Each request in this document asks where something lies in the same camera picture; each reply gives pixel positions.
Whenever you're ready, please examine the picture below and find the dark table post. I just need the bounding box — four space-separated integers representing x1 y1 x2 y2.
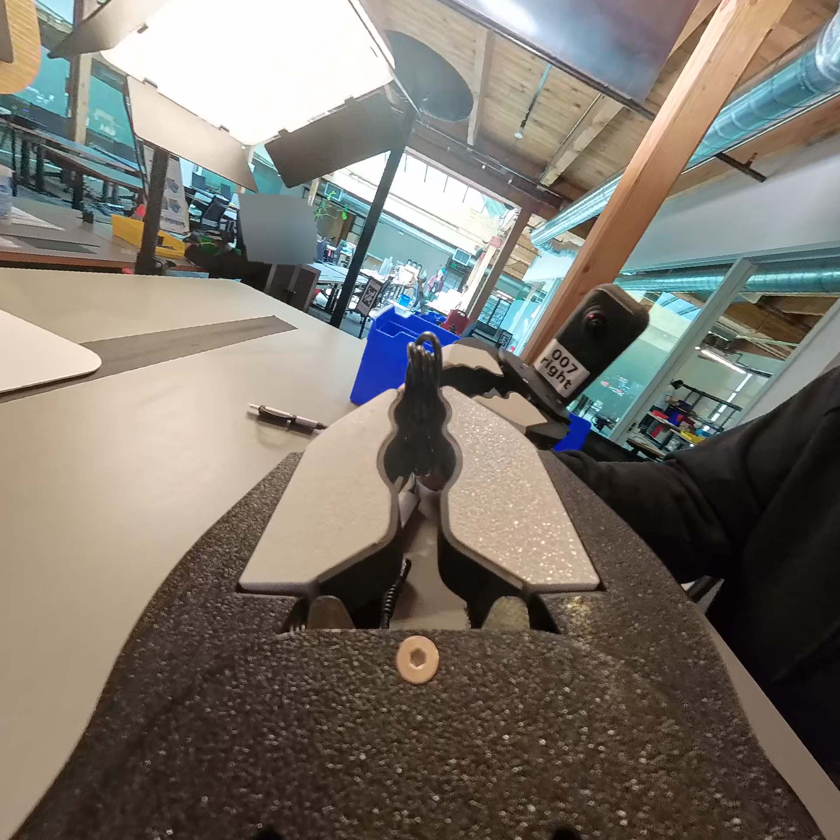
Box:
134 147 172 277

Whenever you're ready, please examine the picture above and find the black light stand pole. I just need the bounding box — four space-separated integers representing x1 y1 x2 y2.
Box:
328 108 417 328

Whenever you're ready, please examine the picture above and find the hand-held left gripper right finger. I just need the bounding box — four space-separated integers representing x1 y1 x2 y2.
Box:
434 386 602 616

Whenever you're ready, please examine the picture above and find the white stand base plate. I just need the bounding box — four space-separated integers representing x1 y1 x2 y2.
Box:
0 308 102 395

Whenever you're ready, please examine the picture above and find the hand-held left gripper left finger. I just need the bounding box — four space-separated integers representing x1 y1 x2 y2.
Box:
238 387 406 618

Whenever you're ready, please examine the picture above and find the yellow plastic bin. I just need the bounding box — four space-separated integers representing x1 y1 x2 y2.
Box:
110 213 186 258

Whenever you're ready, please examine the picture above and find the blue plastic bin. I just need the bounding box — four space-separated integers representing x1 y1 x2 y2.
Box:
350 305 592 454

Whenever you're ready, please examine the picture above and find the dark hanging ceiling panel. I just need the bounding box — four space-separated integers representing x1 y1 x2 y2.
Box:
453 0 700 119

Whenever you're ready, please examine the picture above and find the printed poster sheet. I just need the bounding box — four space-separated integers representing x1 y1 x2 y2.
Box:
157 157 191 231

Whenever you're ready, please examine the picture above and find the silver spiral air duct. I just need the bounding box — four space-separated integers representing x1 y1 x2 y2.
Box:
530 13 840 249

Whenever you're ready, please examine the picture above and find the wooden support post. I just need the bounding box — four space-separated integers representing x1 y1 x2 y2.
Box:
520 0 798 362

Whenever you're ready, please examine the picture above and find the person's right forearm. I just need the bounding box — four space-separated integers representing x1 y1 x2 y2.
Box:
556 377 840 592

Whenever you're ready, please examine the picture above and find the black round lamp hood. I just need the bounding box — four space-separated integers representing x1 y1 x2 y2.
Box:
384 29 475 122

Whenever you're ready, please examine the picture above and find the grey usb connector with cable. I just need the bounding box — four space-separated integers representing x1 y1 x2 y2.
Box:
248 402 328 435

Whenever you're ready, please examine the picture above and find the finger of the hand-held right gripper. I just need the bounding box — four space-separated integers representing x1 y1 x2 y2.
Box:
440 343 521 401
481 390 546 436

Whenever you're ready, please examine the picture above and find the studio light panel with flaps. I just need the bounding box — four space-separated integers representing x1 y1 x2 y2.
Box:
49 0 408 191

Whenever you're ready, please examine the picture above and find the thin black cable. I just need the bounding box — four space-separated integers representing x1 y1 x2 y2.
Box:
392 331 455 479

